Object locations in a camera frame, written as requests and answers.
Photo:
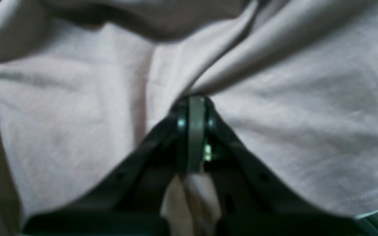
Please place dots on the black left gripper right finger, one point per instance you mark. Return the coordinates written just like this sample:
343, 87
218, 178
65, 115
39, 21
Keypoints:
253, 200

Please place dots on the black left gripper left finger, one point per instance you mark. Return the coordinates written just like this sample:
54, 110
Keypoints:
128, 200

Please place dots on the mauve pink t-shirt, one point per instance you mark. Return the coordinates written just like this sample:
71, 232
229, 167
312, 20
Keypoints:
83, 81

